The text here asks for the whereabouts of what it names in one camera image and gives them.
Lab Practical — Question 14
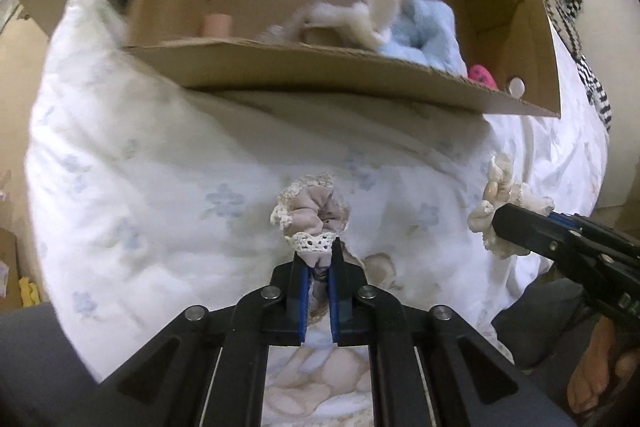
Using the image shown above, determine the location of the beige lace scrunchie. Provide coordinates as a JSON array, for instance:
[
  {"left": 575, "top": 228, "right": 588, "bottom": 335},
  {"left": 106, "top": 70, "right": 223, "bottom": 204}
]
[{"left": 270, "top": 173, "right": 350, "bottom": 297}]

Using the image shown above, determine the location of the yellow foam piece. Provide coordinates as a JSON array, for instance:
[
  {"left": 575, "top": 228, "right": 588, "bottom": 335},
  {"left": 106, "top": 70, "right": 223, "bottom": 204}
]
[{"left": 18, "top": 277, "right": 42, "bottom": 308}]

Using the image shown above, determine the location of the person's bare foot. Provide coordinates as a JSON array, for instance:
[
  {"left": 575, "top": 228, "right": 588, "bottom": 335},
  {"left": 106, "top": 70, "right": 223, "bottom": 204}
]
[{"left": 566, "top": 317, "right": 639, "bottom": 414}]

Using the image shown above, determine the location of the light blue fluffy scrunchie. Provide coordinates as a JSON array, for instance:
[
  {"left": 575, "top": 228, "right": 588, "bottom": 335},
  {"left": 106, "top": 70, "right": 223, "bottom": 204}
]
[{"left": 378, "top": 0, "right": 468, "bottom": 77}]

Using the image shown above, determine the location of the white floral duvet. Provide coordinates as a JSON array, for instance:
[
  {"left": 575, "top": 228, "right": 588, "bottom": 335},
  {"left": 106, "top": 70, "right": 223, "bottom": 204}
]
[{"left": 22, "top": 0, "right": 612, "bottom": 427}]

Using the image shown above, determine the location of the beige makeup sponge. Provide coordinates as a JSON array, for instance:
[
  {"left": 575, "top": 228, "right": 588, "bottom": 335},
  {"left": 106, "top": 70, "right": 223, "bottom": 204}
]
[{"left": 299, "top": 26, "right": 344, "bottom": 48}]

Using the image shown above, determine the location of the pink makeup sponge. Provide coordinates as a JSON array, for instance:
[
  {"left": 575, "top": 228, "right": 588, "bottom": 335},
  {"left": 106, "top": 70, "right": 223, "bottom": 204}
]
[{"left": 468, "top": 64, "right": 498, "bottom": 90}]

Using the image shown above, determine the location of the black and white knit cloth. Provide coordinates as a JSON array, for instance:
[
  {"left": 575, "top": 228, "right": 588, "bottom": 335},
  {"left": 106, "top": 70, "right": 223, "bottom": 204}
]
[{"left": 542, "top": 0, "right": 613, "bottom": 131}]

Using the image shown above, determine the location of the cream satin scrunchie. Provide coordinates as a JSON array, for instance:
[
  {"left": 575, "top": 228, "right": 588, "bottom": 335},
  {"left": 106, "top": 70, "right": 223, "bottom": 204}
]
[{"left": 468, "top": 153, "right": 554, "bottom": 259}]

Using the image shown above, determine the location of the cardboard box with label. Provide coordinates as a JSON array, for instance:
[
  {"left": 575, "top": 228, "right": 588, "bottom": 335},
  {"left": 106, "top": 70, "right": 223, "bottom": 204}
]
[{"left": 0, "top": 229, "right": 23, "bottom": 313}]

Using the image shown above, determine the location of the white fluffy scrunchie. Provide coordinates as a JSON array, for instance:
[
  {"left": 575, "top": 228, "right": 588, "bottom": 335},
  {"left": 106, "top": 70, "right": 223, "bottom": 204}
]
[{"left": 257, "top": 0, "right": 402, "bottom": 52}]

